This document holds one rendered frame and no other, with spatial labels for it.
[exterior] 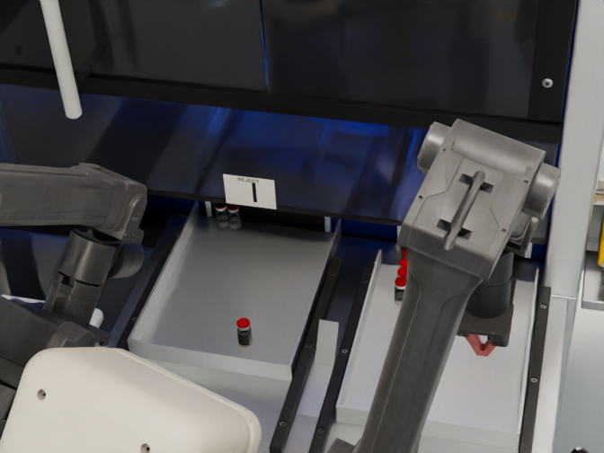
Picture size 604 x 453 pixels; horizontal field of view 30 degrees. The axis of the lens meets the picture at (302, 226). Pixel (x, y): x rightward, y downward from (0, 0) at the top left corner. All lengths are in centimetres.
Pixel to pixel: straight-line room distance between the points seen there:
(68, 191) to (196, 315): 68
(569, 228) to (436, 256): 91
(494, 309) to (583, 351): 162
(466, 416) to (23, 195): 81
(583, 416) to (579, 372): 14
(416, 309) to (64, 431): 36
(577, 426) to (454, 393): 116
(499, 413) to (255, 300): 44
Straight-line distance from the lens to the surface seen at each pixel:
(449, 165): 88
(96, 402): 105
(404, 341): 93
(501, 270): 134
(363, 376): 171
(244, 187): 182
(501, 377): 172
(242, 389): 171
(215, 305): 183
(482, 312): 138
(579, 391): 290
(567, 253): 179
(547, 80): 160
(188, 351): 173
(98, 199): 124
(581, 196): 171
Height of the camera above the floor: 217
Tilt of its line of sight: 41 degrees down
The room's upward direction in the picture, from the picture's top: 4 degrees counter-clockwise
